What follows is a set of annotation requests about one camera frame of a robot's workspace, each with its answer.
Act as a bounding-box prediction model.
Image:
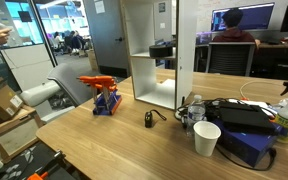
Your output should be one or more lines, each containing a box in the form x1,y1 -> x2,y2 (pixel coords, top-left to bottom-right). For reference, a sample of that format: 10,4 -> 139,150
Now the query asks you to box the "tall white shelf unit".
119,0 -> 199,111

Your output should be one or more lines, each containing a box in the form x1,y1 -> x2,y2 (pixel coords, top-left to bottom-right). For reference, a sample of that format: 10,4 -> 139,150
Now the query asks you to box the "dark blue box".
211,118 -> 279,168

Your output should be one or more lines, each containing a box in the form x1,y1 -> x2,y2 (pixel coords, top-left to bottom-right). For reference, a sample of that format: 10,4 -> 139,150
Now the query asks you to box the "person in maroon shirt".
211,8 -> 262,48

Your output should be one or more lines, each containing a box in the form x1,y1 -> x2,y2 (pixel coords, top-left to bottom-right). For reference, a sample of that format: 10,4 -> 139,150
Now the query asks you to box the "black bowl on shelf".
148,44 -> 174,58

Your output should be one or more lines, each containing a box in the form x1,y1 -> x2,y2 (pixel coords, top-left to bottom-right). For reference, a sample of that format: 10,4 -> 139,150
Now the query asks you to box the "white cable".
239,79 -> 286,101

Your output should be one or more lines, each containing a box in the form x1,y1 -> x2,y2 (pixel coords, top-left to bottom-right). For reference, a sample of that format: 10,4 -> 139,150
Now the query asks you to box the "cardboard box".
0,77 -> 25,129

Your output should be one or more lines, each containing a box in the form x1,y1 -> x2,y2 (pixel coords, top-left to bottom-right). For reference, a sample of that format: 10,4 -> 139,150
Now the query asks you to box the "black and orange tool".
26,150 -> 67,180

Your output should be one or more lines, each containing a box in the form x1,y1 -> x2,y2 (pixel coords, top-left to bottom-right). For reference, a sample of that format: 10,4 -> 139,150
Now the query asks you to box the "black power cable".
215,144 -> 278,172

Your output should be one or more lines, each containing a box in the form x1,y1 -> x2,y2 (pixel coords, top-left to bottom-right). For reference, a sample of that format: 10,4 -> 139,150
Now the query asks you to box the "flat black electronic device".
216,101 -> 280,136

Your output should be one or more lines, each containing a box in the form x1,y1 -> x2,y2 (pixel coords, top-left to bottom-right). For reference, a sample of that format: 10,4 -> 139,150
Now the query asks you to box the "white and grey chair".
19,62 -> 97,118

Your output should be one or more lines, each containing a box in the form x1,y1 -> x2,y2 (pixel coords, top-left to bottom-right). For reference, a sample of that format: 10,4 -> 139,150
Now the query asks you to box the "black mesh office chair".
205,41 -> 257,78

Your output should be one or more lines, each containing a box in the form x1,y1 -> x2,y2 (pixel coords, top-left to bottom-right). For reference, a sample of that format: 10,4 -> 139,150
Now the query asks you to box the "clear plastic water bottle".
185,94 -> 207,138

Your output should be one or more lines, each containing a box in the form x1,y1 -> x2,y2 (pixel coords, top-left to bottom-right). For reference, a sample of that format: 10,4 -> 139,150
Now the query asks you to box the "grey door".
82,0 -> 131,79

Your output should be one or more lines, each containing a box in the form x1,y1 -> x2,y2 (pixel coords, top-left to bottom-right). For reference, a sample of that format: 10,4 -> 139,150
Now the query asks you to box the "monitor with code screen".
211,2 -> 276,33

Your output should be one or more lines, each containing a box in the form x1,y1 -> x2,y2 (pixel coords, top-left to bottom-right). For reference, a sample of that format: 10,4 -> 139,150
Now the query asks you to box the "orange and blue tool rack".
76,75 -> 123,117

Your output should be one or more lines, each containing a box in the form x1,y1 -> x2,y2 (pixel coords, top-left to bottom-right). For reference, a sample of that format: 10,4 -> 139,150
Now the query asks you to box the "white partition panel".
0,43 -> 57,92

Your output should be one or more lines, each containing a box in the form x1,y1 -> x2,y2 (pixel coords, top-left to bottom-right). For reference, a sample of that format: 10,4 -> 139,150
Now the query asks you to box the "low wooden side table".
0,105 -> 47,165

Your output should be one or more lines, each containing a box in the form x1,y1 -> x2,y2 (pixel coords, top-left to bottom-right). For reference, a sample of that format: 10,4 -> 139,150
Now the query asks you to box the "white paper cup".
192,120 -> 222,158

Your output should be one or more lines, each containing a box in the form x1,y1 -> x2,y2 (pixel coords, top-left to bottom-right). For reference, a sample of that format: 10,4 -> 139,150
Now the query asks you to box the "small black key fob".
144,109 -> 168,129

